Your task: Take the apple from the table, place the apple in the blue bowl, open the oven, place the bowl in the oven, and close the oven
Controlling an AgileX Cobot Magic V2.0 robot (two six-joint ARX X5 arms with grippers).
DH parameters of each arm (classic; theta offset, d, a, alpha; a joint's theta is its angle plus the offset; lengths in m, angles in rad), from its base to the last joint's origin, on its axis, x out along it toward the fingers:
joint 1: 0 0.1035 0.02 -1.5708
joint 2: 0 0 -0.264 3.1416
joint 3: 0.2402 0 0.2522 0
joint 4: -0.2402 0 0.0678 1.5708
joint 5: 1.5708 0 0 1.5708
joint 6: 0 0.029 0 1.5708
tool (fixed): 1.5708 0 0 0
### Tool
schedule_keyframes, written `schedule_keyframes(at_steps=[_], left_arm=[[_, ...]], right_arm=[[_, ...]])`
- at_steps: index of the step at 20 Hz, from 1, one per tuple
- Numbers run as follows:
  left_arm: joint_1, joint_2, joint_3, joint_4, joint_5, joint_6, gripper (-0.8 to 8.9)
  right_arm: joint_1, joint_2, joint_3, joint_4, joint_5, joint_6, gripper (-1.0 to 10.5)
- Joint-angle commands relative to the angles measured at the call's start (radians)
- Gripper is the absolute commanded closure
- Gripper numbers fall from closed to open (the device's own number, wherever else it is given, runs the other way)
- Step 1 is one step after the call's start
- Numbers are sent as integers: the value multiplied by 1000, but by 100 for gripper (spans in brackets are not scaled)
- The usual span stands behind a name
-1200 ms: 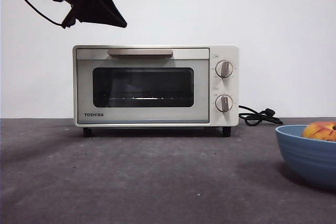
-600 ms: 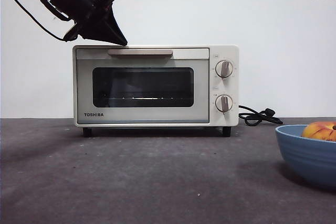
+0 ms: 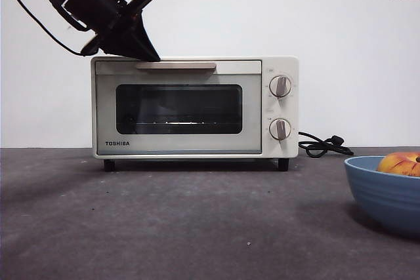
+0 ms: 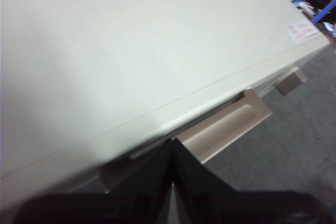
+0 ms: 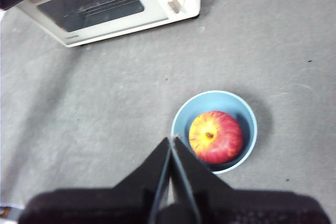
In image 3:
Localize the wire oven rack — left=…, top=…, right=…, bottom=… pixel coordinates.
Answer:
left=134, top=121, right=230, bottom=127

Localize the blue bowl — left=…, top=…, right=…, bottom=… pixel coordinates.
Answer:
left=343, top=155, right=420, bottom=238

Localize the red apple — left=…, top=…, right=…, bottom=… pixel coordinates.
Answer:
left=376, top=151, right=420, bottom=178

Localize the black oven power cable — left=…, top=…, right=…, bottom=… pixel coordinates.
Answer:
left=297, top=130, right=355, bottom=158

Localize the glass oven door with handle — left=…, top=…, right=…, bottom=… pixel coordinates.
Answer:
left=94, top=60, right=263, bottom=155

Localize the beige oven knob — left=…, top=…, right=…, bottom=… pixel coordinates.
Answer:
left=268, top=117, right=292, bottom=140
left=268, top=75, right=293, bottom=98

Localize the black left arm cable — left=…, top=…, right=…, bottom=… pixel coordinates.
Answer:
left=0, top=0, right=85, bottom=56

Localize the cream toaster oven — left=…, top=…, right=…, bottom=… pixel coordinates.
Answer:
left=91, top=56, right=300, bottom=172

